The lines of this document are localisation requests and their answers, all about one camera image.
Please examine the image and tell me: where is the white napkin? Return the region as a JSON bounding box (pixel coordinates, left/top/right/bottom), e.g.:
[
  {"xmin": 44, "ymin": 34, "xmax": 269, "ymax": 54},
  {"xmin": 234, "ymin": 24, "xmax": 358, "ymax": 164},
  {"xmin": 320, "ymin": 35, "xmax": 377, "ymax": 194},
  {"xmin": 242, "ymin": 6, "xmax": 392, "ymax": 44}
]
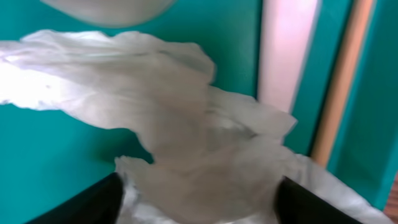
[{"xmin": 1, "ymin": 30, "xmax": 389, "ymax": 223}]

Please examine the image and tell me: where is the white paper cup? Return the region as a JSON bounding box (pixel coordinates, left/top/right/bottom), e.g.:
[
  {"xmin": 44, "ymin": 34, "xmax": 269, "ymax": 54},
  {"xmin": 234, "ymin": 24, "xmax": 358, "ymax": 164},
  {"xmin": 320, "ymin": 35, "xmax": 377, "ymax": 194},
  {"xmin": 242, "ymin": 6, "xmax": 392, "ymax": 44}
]
[{"xmin": 42, "ymin": 0, "xmax": 176, "ymax": 28}]

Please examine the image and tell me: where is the wooden chopstick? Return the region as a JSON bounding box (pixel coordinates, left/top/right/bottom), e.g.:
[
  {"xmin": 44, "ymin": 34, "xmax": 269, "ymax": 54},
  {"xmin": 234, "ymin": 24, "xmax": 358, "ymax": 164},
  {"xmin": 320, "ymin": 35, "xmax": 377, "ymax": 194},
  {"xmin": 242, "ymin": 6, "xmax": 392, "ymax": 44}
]
[{"xmin": 311, "ymin": 0, "xmax": 374, "ymax": 168}]

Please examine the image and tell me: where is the teal plastic tray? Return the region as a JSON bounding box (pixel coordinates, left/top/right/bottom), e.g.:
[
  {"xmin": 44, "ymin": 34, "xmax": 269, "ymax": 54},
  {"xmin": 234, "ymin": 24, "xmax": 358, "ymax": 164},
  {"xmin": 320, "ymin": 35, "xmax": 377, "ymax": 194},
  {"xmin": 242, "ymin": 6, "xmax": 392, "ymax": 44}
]
[{"xmin": 0, "ymin": 0, "xmax": 398, "ymax": 224}]

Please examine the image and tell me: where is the white plastic spoon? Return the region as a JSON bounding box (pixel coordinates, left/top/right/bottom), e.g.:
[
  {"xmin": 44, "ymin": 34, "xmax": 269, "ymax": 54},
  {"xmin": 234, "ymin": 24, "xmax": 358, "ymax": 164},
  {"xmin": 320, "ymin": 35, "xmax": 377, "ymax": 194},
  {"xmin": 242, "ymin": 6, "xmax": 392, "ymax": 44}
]
[{"xmin": 257, "ymin": 0, "xmax": 320, "ymax": 112}]

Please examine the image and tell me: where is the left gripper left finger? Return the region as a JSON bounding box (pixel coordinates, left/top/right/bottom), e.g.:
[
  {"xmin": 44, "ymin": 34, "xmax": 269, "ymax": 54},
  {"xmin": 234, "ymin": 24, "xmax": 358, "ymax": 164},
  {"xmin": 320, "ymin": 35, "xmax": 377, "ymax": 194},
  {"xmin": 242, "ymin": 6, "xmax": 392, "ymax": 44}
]
[{"xmin": 27, "ymin": 172, "xmax": 124, "ymax": 224}]

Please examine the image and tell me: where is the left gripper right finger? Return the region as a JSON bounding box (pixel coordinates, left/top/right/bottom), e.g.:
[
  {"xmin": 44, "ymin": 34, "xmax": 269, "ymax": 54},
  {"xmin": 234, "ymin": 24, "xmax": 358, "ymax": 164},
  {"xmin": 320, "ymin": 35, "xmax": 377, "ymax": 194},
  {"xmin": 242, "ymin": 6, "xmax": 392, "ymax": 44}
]
[{"xmin": 275, "ymin": 177, "xmax": 361, "ymax": 224}]

